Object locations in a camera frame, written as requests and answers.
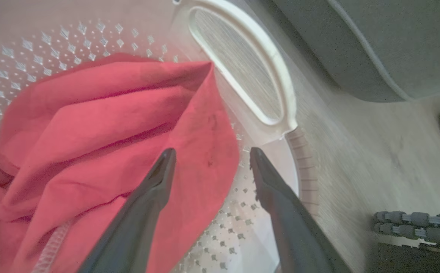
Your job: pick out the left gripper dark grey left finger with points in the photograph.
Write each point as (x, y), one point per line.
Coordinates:
(140, 212)

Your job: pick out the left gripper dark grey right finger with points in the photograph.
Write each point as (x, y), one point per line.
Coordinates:
(284, 212)

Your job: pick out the red clothing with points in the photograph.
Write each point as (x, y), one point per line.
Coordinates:
(102, 132)

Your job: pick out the grey roller robot base wheel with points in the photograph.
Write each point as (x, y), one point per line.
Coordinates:
(419, 225)

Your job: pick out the cream laundry basket, brown rim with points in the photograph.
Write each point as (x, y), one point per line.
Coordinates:
(242, 57)

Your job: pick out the grey fabric sofa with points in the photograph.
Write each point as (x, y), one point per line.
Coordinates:
(387, 41)

